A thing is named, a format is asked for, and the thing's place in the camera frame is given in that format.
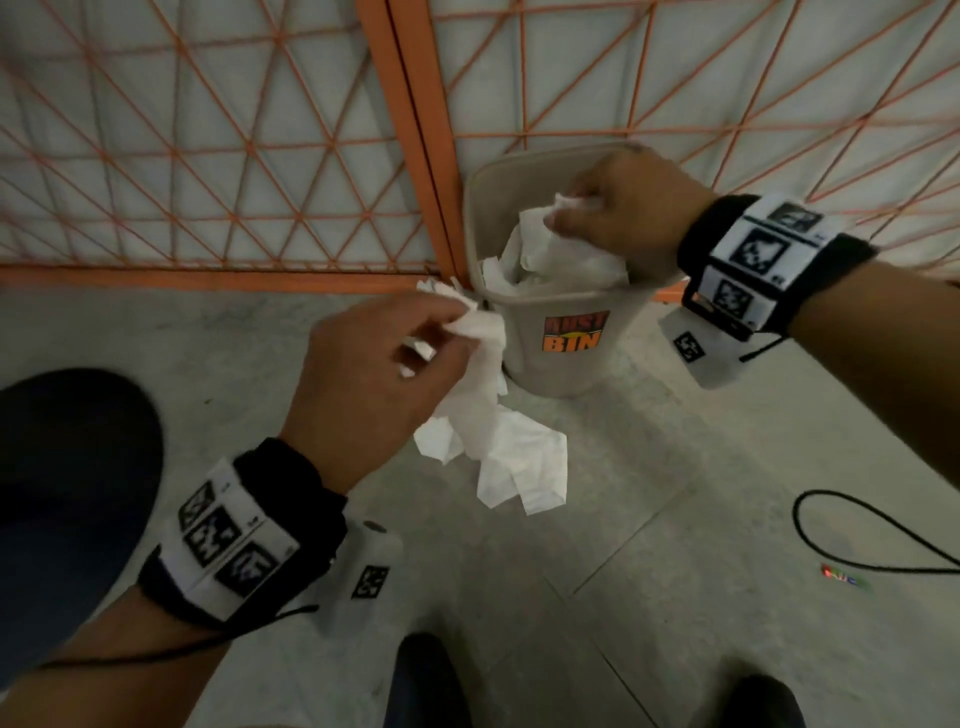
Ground orange wire fence panel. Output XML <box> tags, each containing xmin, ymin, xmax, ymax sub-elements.
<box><xmin>0</xmin><ymin>0</ymin><xmax>459</xmax><ymax>294</ymax></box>
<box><xmin>386</xmin><ymin>0</ymin><xmax>960</xmax><ymax>305</ymax></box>

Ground pile of white tissues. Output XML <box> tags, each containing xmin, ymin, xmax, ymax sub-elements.
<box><xmin>399</xmin><ymin>277</ymin><xmax>569</xmax><ymax>519</ymax></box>

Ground person's black right shoe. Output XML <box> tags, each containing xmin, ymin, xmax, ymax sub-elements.
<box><xmin>723</xmin><ymin>674</ymin><xmax>808</xmax><ymax>728</ymax></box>

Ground person's left hand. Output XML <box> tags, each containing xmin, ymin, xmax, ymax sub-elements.
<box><xmin>278</xmin><ymin>288</ymin><xmax>481</xmax><ymax>496</ymax></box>

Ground heap of tissues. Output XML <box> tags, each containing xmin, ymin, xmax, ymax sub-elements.
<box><xmin>479</xmin><ymin>193</ymin><xmax>631</xmax><ymax>290</ymax></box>

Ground black wristband with markers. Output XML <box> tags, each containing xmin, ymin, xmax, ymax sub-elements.
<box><xmin>677</xmin><ymin>193</ymin><xmax>880</xmax><ymax>345</ymax></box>
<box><xmin>137</xmin><ymin>437</ymin><xmax>350</xmax><ymax>631</ymax></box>

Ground person's right forearm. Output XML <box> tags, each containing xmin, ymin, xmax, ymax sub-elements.
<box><xmin>791</xmin><ymin>258</ymin><xmax>960</xmax><ymax>399</ymax></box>

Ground white left wrist camera module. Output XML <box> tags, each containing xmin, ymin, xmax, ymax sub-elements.
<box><xmin>311</xmin><ymin>517</ymin><xmax>406</xmax><ymax>639</ymax></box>

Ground person's black left shoe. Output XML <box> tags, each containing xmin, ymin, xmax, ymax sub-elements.
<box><xmin>393</xmin><ymin>633</ymin><xmax>474</xmax><ymax>728</ymax></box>

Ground thin black wrist cord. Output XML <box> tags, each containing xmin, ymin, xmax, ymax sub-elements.
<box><xmin>29</xmin><ymin>603</ymin><xmax>320</xmax><ymax>673</ymax></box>

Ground black right wristband with markers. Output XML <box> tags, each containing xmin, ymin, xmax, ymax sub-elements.
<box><xmin>677</xmin><ymin>193</ymin><xmax>880</xmax><ymax>345</ymax></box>

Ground person's black shoe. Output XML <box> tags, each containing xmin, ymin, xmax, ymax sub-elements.
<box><xmin>723</xmin><ymin>674</ymin><xmax>808</xmax><ymax>728</ymax></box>
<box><xmin>393</xmin><ymin>633</ymin><xmax>474</xmax><ymax>728</ymax></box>

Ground black cable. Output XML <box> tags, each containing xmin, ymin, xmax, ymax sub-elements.
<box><xmin>792</xmin><ymin>489</ymin><xmax>960</xmax><ymax>575</ymax></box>

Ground person's left forearm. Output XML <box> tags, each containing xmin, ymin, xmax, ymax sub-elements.
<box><xmin>0</xmin><ymin>584</ymin><xmax>234</xmax><ymax>728</ymax></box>

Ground beige plastic dust bin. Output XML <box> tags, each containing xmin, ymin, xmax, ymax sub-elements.
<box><xmin>462</xmin><ymin>142</ymin><xmax>688</xmax><ymax>399</ymax></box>

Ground dark round stool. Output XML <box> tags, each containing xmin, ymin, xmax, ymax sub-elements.
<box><xmin>0</xmin><ymin>367</ymin><xmax>165</xmax><ymax>676</ymax></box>

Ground person's right hand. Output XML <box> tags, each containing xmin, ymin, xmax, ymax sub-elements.
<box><xmin>543</xmin><ymin>146</ymin><xmax>721</xmax><ymax>286</ymax></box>

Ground black left wristband with markers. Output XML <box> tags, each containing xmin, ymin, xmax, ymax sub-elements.
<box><xmin>137</xmin><ymin>437</ymin><xmax>350</xmax><ymax>631</ymax></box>

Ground small candy wrapper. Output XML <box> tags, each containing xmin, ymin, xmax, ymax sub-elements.
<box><xmin>819</xmin><ymin>562</ymin><xmax>875</xmax><ymax>594</ymax></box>

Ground white right wrist camera module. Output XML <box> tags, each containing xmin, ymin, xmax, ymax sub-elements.
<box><xmin>657</xmin><ymin>299</ymin><xmax>740</xmax><ymax>391</ymax></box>

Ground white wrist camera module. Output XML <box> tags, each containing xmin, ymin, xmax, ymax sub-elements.
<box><xmin>311</xmin><ymin>517</ymin><xmax>406</xmax><ymax>639</ymax></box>
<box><xmin>657</xmin><ymin>299</ymin><xmax>740</xmax><ymax>391</ymax></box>

